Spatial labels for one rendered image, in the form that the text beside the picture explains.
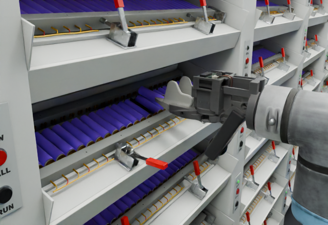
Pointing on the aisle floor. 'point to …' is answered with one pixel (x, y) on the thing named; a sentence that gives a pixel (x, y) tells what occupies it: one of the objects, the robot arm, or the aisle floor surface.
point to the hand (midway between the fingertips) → (164, 102)
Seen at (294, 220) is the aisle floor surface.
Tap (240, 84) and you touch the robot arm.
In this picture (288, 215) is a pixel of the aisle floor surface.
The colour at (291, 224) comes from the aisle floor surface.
